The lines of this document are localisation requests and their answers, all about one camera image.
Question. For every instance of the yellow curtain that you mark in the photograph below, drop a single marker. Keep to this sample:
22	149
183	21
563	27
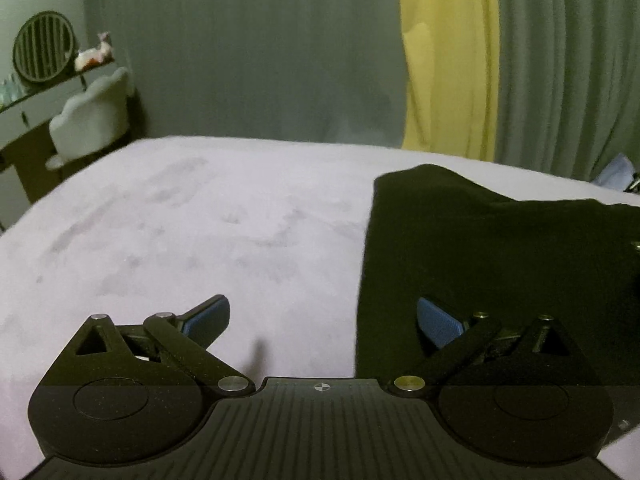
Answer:
447	55

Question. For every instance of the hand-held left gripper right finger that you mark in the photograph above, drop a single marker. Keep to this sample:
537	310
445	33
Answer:
440	322

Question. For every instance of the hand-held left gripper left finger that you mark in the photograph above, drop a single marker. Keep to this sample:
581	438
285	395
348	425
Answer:
207	317

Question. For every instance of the smooth grey curtain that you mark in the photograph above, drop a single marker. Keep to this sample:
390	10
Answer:
250	45

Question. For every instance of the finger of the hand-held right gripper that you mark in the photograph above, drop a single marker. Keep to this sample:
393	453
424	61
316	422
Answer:
616	172

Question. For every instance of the round slatted fan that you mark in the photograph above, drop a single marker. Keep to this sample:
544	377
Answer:
44	46

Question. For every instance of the pleated grey curtain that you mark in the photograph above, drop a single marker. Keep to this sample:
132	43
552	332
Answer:
565	60

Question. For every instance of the vanity desk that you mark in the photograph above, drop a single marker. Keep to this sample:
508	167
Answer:
30	110

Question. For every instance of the white and orange plush toy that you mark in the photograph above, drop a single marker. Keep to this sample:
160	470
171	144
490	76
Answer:
95	53

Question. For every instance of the clear bottles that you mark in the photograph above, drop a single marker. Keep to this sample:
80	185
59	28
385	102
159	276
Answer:
11	91

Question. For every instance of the black pants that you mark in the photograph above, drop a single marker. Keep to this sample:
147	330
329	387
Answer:
490	240

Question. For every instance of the white upholstered chair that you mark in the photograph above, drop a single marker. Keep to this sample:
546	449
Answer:
90	115

